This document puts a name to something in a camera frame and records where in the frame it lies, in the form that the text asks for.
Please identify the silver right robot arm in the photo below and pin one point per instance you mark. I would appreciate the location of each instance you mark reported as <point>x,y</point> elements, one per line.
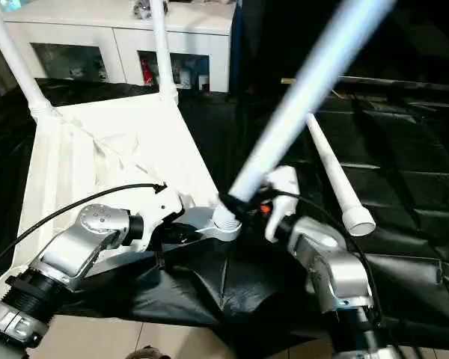
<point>329,269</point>

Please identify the white glass-door cabinet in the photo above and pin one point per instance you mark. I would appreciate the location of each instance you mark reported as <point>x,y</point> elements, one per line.
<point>116,45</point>

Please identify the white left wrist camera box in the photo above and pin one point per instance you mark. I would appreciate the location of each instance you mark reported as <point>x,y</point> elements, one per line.
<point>164,209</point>

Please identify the black mat cloth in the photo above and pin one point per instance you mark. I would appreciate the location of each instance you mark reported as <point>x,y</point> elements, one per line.
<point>396,168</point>

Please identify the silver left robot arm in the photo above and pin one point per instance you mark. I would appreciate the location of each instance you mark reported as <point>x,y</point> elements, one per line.
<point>78,239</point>

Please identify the white plastic table top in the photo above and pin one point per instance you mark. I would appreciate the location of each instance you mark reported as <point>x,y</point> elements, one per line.
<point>116,149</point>

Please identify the grey metal bar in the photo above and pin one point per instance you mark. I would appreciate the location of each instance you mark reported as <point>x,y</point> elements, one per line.
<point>408,84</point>

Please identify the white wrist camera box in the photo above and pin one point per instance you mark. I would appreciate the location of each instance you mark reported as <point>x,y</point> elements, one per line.
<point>164,209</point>
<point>284,183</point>

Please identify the grey bundle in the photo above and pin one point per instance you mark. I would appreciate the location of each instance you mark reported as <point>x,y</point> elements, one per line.
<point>142,8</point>

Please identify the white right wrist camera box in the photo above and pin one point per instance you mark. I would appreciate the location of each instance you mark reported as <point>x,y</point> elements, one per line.
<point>284,183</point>

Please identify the white plastic table leg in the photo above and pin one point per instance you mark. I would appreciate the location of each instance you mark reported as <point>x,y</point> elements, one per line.
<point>164,56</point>
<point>18,67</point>
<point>333,168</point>
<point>303,86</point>

